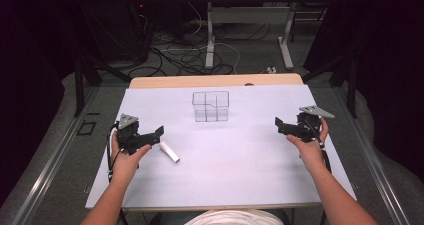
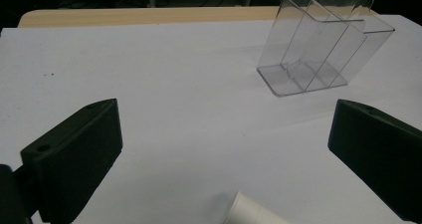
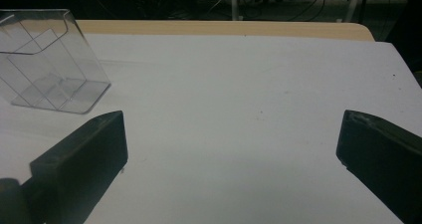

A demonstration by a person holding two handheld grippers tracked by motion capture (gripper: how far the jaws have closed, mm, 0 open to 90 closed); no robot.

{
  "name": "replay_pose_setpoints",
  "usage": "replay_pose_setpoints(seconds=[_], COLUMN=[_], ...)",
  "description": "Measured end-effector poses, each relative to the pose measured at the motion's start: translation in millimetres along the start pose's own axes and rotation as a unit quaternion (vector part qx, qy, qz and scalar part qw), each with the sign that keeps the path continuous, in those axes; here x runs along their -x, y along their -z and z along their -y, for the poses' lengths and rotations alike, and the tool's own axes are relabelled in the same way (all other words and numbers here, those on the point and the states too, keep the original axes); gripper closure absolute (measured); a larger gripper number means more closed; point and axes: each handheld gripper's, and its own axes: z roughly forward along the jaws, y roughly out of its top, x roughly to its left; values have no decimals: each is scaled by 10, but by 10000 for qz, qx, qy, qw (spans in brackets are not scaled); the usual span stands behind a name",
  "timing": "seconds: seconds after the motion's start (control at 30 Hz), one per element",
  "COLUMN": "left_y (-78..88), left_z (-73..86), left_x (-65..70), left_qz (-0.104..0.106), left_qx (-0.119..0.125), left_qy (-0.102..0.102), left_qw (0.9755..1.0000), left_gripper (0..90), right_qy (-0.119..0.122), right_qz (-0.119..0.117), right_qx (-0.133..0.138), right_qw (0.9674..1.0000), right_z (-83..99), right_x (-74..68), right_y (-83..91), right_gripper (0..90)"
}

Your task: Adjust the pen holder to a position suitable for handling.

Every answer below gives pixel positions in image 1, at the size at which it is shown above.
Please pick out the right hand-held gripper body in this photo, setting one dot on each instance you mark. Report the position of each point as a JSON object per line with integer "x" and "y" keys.
{"x": 308, "y": 125}

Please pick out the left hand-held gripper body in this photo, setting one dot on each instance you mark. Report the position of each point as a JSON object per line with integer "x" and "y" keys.
{"x": 128, "y": 136}

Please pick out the white stick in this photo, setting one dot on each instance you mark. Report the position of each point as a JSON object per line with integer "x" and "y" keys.
{"x": 170, "y": 152}

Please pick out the clear plastic organizer box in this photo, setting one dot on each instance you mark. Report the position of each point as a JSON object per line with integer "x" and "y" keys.
{"x": 210, "y": 106}

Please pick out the person's right hand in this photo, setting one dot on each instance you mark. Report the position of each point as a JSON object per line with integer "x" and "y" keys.
{"x": 310, "y": 151}

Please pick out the person's left hand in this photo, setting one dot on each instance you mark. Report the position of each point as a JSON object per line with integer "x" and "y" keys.
{"x": 126, "y": 163}

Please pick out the white power plug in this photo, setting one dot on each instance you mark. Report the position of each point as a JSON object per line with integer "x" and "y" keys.
{"x": 271, "y": 70}

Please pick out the black metal stand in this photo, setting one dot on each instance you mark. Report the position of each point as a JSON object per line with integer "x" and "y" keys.
{"x": 350, "y": 81}
{"x": 80, "y": 85}

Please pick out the white table mat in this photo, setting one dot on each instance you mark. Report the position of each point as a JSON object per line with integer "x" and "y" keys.
{"x": 216, "y": 165}

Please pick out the person's white shirt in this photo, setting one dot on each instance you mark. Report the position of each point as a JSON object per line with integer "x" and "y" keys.
{"x": 235, "y": 218}

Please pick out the black computer tower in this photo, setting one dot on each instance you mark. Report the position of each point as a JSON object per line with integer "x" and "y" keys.
{"x": 116, "y": 31}

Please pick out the metal floor rail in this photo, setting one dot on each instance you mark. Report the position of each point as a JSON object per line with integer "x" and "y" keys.
{"x": 50, "y": 165}
{"x": 370, "y": 158}

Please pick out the white desk frame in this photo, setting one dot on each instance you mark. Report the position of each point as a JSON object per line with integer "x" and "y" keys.
{"x": 210, "y": 35}

